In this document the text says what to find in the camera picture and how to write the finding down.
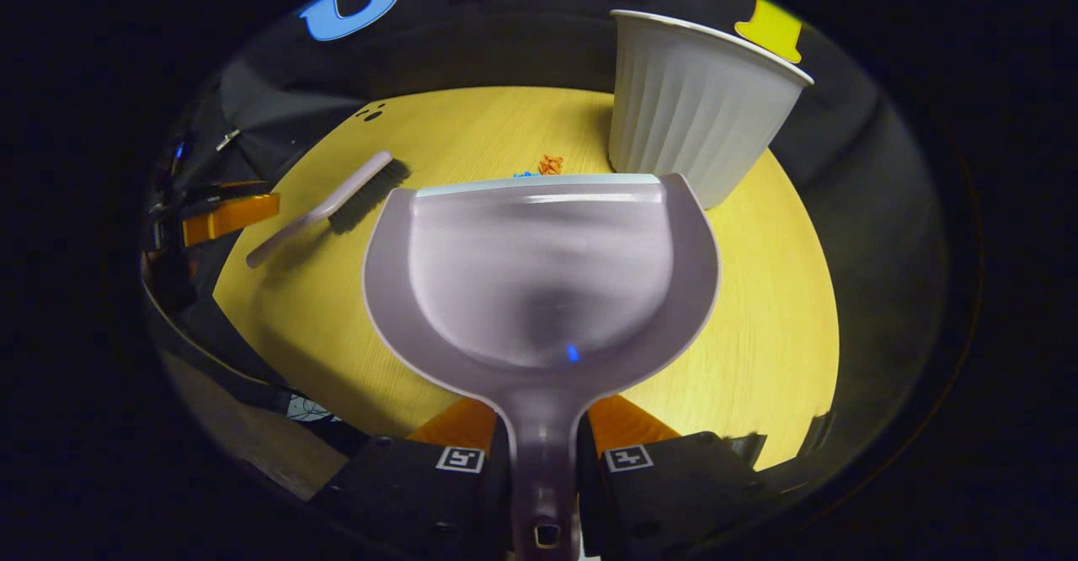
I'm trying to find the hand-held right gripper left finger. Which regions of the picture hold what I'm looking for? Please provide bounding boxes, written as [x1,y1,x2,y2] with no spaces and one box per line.
[313,395,513,559]

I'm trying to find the white ribbed garbage bin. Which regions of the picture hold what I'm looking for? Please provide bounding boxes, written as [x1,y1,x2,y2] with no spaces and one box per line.
[607,9,815,211]

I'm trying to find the yellow wooden desktop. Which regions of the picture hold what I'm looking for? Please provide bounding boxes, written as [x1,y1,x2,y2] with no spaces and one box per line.
[211,85,841,472]

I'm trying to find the pink dustpan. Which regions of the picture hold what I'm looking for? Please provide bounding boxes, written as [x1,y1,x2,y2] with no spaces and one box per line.
[361,173,723,561]

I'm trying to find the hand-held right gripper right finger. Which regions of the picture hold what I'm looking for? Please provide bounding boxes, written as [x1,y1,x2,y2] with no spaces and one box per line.
[578,393,790,559]

